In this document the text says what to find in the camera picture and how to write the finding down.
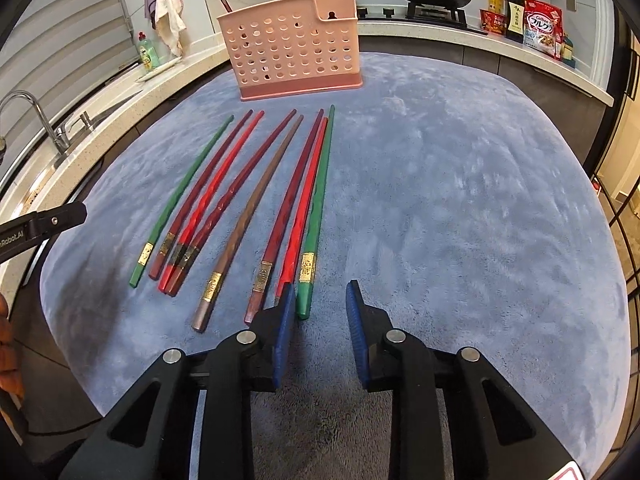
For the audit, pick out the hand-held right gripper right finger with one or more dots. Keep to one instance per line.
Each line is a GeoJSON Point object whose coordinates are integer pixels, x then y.
{"type": "Point", "coordinates": [354, 321]}

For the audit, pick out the chrome kitchen faucet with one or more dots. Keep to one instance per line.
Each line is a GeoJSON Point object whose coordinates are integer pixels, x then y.
{"type": "Point", "coordinates": [47, 120]}

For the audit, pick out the cereal bag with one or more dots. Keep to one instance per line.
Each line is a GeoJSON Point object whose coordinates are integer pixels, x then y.
{"type": "Point", "coordinates": [544, 25]}

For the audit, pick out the window blind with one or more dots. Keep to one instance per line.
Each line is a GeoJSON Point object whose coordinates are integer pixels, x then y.
{"type": "Point", "coordinates": [60, 35]}

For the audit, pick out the black gas stove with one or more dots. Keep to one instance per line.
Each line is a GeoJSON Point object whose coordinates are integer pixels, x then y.
{"type": "Point", "coordinates": [440, 16]}

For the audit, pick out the person's left hand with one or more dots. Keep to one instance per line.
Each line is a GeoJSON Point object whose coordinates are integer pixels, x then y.
{"type": "Point", "coordinates": [7, 355]}

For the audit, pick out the bright red chopstick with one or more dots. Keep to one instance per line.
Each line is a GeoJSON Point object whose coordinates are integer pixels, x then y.
{"type": "Point", "coordinates": [217, 190]}

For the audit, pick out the white hanging cloth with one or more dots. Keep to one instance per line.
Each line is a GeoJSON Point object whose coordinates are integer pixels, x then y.
{"type": "Point", "coordinates": [167, 5]}

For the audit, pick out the pink perforated chopstick holder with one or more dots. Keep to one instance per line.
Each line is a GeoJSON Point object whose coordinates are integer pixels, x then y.
{"type": "Point", "coordinates": [290, 50]}

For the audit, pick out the dark soy sauce bottle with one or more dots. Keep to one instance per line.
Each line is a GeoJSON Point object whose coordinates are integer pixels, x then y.
{"type": "Point", "coordinates": [514, 15]}

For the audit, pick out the red cup noodle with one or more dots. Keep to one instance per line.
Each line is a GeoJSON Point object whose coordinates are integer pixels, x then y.
{"type": "Point", "coordinates": [492, 21]}

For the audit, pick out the patterned small plate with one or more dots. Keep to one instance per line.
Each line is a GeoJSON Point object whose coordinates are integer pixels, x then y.
{"type": "Point", "coordinates": [160, 70]}

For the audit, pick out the blue-grey plush mat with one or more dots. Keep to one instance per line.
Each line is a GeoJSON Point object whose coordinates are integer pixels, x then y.
{"type": "Point", "coordinates": [450, 200]}

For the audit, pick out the green dish soap bottle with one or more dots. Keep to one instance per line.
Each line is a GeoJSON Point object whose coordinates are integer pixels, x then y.
{"type": "Point", "coordinates": [148, 52]}

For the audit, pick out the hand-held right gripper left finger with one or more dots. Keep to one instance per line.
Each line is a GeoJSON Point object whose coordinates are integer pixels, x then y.
{"type": "Point", "coordinates": [286, 321]}

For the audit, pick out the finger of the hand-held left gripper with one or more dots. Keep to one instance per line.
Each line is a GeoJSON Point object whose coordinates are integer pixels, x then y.
{"type": "Point", "coordinates": [57, 221]}

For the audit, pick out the green chopstick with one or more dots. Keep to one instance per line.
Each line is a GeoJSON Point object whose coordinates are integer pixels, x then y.
{"type": "Point", "coordinates": [184, 195]}
{"type": "Point", "coordinates": [319, 205]}

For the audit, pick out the small blue figure bottle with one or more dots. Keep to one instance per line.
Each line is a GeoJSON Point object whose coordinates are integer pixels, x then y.
{"type": "Point", "coordinates": [569, 50]}

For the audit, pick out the brown chopstick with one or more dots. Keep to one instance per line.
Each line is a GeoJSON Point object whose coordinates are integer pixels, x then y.
{"type": "Point", "coordinates": [252, 215]}

